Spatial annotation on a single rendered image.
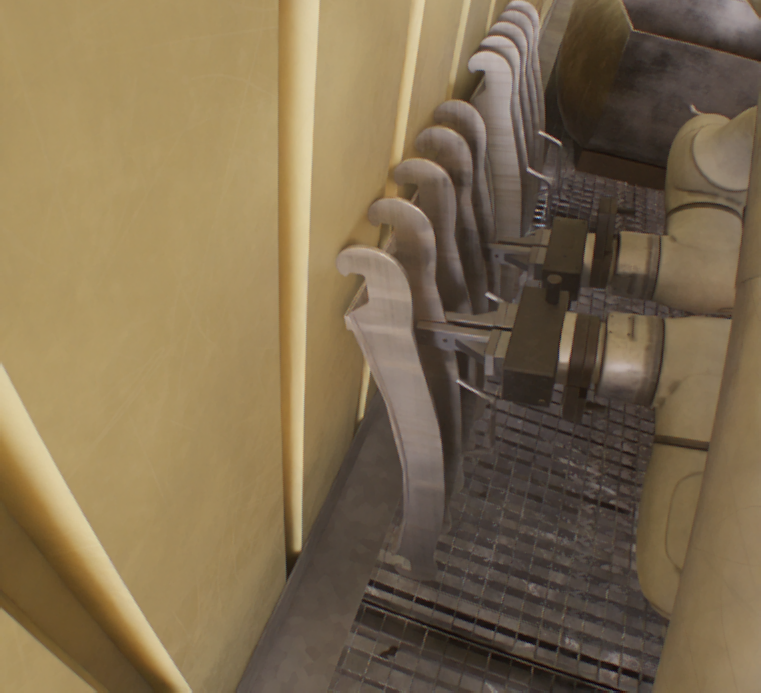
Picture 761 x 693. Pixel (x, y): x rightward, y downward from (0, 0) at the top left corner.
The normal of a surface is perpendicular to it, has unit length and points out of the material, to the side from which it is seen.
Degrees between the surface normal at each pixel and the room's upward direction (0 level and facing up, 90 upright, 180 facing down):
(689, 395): 61
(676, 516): 65
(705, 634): 77
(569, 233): 13
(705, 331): 19
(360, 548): 0
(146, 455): 90
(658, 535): 72
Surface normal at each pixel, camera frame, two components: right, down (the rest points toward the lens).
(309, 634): 0.11, -0.70
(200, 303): 0.94, 0.30
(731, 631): -0.88, -0.27
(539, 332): -0.11, -0.76
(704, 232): -0.33, -0.44
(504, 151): -0.33, 0.64
